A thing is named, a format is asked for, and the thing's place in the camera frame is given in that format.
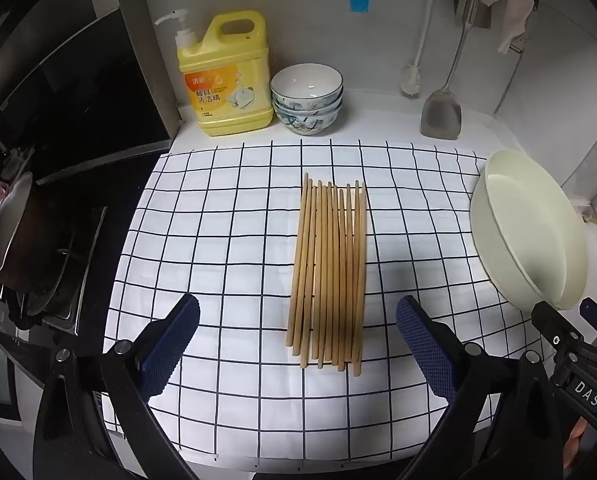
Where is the black glass panel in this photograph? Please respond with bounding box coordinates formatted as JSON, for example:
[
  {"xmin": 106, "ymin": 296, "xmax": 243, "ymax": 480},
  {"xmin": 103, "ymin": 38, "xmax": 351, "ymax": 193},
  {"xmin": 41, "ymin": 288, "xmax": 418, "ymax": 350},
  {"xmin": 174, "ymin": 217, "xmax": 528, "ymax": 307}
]
[{"xmin": 0, "ymin": 7, "xmax": 174, "ymax": 183}]

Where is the white hanging cloth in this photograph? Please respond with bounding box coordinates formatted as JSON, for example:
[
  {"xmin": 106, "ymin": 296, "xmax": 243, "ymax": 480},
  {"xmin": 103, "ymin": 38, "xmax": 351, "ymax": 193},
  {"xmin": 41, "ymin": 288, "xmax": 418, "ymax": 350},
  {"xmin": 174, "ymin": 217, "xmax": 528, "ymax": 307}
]
[{"xmin": 479, "ymin": 0, "xmax": 535, "ymax": 53}]

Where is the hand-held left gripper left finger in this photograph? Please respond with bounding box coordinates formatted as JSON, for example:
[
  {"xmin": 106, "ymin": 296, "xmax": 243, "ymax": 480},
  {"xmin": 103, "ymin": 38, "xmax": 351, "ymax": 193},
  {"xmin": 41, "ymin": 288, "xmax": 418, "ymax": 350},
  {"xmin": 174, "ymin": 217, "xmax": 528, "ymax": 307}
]
[{"xmin": 33, "ymin": 293, "xmax": 202, "ymax": 480}]

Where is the bundle of wooden chopsticks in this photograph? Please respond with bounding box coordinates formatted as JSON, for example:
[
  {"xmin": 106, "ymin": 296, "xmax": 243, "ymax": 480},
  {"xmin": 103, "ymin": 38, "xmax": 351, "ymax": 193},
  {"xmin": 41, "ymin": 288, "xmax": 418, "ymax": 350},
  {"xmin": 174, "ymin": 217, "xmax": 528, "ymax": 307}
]
[{"xmin": 284, "ymin": 172, "xmax": 369, "ymax": 378}]

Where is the black gas stove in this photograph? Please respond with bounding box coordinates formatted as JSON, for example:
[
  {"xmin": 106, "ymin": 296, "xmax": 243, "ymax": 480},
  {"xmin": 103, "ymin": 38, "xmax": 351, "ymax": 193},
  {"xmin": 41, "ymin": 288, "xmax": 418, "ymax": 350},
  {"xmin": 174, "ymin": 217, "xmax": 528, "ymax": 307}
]
[{"xmin": 0, "ymin": 195, "xmax": 109, "ymax": 331}]

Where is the person's right hand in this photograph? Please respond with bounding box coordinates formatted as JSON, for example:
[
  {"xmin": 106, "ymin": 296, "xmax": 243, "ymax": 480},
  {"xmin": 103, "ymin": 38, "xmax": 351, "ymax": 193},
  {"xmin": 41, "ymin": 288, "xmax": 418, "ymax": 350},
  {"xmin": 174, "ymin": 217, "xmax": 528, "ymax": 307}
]
[{"xmin": 564, "ymin": 417, "xmax": 586, "ymax": 478}]

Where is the blue floral ceramic bowl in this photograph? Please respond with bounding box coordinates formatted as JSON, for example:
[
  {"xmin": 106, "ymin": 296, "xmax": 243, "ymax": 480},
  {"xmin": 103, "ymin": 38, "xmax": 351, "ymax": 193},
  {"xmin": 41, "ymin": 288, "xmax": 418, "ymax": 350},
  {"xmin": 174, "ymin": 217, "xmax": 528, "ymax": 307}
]
[
  {"xmin": 277, "ymin": 107, "xmax": 340, "ymax": 136},
  {"xmin": 273, "ymin": 95, "xmax": 343, "ymax": 120},
  {"xmin": 270, "ymin": 63, "xmax": 344, "ymax": 111}
]

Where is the white dish brush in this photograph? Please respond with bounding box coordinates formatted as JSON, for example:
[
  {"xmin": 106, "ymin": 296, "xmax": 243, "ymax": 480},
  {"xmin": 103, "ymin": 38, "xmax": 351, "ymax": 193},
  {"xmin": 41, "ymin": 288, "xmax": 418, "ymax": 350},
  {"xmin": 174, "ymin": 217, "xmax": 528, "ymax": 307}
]
[{"xmin": 401, "ymin": 0, "xmax": 439, "ymax": 97}]

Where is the metal spatula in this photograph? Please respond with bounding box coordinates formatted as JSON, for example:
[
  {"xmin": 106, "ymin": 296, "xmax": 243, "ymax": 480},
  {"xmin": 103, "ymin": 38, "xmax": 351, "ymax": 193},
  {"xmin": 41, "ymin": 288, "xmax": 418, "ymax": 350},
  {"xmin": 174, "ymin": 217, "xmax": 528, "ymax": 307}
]
[{"xmin": 421, "ymin": 0, "xmax": 485, "ymax": 140}]

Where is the large cream bowl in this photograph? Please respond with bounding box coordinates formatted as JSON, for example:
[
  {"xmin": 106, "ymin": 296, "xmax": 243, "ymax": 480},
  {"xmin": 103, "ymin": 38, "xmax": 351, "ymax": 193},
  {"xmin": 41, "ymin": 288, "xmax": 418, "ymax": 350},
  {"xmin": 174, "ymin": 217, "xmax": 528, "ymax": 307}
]
[{"xmin": 469, "ymin": 149, "xmax": 590, "ymax": 311}]

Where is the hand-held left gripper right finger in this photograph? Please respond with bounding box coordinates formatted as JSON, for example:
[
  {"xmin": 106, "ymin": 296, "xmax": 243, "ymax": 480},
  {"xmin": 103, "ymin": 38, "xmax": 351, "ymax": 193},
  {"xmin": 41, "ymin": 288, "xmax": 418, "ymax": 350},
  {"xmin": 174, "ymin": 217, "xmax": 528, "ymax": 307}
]
[{"xmin": 395, "ymin": 295, "xmax": 564, "ymax": 480}]

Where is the yellow dish soap bottle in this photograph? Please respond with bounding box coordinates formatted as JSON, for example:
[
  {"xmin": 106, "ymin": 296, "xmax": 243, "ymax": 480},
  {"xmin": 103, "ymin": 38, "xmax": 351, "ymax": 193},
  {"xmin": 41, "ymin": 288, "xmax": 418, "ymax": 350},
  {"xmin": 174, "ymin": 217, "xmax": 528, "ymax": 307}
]
[{"xmin": 154, "ymin": 8, "xmax": 275, "ymax": 137}]

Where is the white black checkered cloth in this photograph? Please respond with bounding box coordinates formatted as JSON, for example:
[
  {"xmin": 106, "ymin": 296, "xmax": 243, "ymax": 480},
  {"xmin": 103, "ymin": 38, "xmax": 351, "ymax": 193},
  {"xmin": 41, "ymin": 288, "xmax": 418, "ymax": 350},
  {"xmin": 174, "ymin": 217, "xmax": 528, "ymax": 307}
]
[{"xmin": 100, "ymin": 140, "xmax": 559, "ymax": 461}]

